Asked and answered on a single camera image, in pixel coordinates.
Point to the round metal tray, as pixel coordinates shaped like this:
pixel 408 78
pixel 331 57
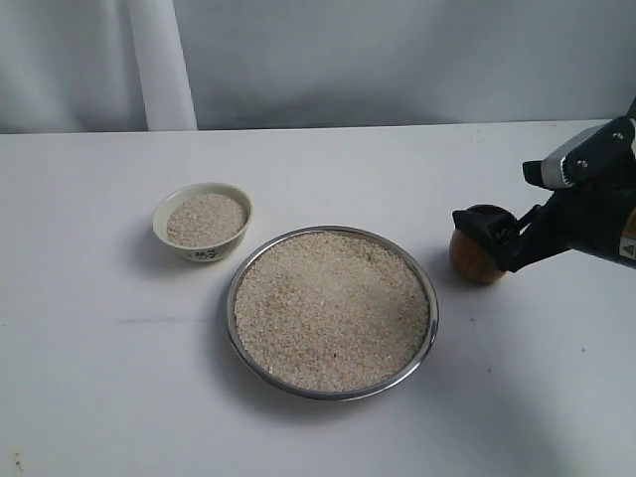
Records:
pixel 238 343

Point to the white backdrop curtain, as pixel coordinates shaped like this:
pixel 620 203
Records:
pixel 93 66

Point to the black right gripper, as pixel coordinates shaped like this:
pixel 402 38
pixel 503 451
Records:
pixel 595 218

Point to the rice in metal tray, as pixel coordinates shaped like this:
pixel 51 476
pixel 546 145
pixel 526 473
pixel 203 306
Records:
pixel 330 310

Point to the white rice grains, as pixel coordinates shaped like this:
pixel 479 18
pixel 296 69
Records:
pixel 205 220

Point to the brown wooden cup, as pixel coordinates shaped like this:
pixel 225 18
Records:
pixel 474 241

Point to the cream ceramic rice bowl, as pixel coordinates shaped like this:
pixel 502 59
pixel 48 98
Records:
pixel 206 253

